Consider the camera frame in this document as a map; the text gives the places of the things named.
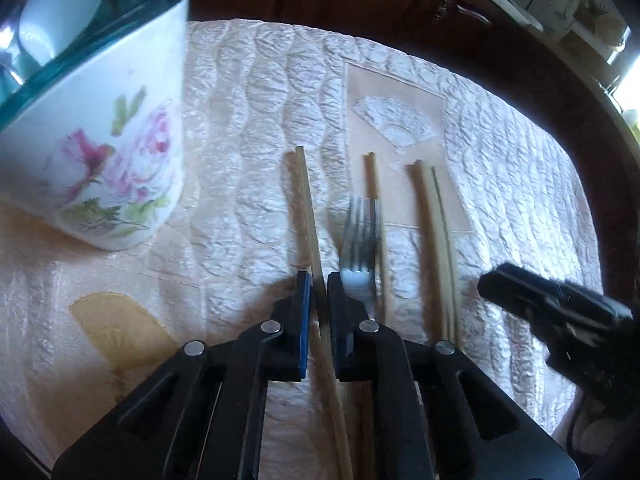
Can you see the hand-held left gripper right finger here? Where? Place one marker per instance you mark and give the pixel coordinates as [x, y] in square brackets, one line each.
[340, 340]

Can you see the white ceramic spoon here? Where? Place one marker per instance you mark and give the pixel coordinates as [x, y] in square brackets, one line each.
[60, 10]

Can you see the metal fork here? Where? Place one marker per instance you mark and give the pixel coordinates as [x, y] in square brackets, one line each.
[360, 260]

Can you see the floral utensil holder teal rim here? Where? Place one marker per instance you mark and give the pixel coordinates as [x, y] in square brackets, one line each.
[100, 110]

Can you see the stone countertop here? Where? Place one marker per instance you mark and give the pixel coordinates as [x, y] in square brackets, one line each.
[520, 12]

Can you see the quilted cream tablecloth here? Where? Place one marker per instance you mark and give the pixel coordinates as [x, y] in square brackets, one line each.
[250, 135]

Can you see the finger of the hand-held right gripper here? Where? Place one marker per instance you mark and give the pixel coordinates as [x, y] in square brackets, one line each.
[525, 292]

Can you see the wall mounted utensil holder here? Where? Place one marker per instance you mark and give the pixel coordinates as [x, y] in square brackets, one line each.
[591, 12]

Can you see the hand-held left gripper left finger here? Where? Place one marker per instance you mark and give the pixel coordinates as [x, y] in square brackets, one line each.
[302, 330]

